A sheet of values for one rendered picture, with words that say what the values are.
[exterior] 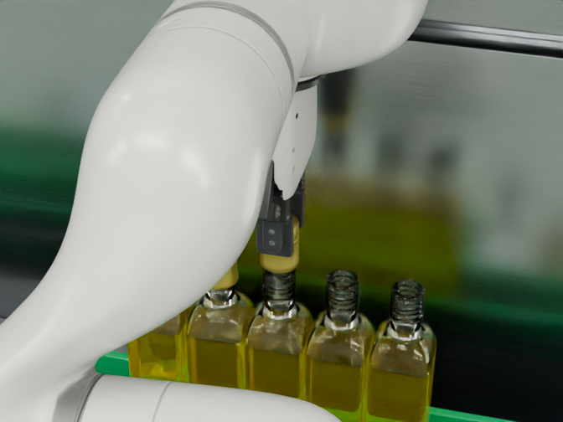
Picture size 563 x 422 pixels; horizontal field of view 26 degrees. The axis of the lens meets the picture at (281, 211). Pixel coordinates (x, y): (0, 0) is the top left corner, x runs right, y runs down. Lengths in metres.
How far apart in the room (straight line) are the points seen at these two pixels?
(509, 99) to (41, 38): 0.46
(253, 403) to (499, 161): 0.58
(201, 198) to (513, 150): 0.60
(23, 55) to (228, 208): 0.71
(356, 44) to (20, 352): 0.34
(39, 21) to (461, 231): 0.45
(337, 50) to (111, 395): 0.31
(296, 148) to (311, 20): 0.22
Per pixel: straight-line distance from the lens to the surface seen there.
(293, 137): 0.96
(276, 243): 1.03
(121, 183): 0.55
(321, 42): 0.79
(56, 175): 1.31
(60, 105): 1.26
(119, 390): 0.60
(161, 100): 0.56
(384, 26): 0.82
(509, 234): 1.17
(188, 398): 0.59
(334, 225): 1.20
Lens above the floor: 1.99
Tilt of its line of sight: 36 degrees down
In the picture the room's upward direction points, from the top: straight up
